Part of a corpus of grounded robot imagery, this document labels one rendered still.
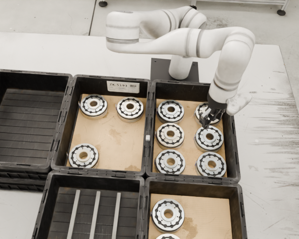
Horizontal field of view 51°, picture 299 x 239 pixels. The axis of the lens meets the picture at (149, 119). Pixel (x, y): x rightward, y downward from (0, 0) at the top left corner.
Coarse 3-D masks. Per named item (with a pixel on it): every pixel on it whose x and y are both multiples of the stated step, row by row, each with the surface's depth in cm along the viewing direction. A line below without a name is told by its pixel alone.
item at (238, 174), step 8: (160, 80) 120; (168, 80) 120; (152, 88) 118; (152, 96) 116; (152, 104) 114; (152, 112) 112; (152, 120) 110; (232, 120) 111; (152, 128) 108; (232, 128) 109; (232, 136) 107; (152, 176) 98; (160, 176) 98; (168, 176) 98; (176, 176) 98; (184, 176) 98; (192, 176) 99; (200, 176) 99; (208, 176) 99; (240, 176) 99
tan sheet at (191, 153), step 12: (156, 108) 125; (192, 108) 126; (156, 120) 122; (192, 120) 122; (156, 132) 119; (192, 132) 119; (156, 144) 116; (192, 144) 117; (156, 156) 113; (192, 156) 114; (192, 168) 111
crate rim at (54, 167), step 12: (72, 84) 117; (72, 96) 115; (60, 132) 106; (144, 132) 107; (60, 144) 104; (144, 144) 104; (144, 156) 102; (60, 168) 99; (84, 168) 99; (96, 168) 99; (144, 168) 100
